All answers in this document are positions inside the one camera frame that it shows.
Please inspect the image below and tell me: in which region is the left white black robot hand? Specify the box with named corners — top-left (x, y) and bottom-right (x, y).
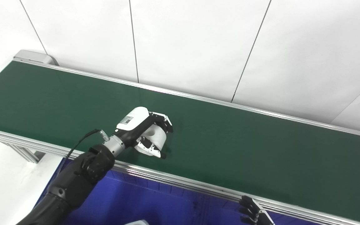
top-left (114, 106), bottom-right (173, 159)

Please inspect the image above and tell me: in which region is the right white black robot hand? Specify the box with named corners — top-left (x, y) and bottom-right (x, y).
top-left (238, 195), bottom-right (276, 225)

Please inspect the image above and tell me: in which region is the blue plastic bin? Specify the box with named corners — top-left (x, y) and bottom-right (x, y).
top-left (192, 191), bottom-right (324, 225)
top-left (36, 158), bottom-right (205, 225)

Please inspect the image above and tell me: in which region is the green conveyor belt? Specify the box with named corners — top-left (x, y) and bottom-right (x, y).
top-left (0, 61), bottom-right (360, 224)
top-left (0, 58), bottom-right (360, 225)

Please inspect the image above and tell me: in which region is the aluminium conveyor support leg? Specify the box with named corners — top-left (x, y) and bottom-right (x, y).
top-left (3, 142), bottom-right (46, 163)

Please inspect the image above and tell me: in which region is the grey conveyor end cap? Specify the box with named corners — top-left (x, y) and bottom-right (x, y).
top-left (13, 49), bottom-right (58, 66)

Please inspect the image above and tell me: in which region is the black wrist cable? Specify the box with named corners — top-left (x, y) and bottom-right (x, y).
top-left (66, 129), bottom-right (109, 160)

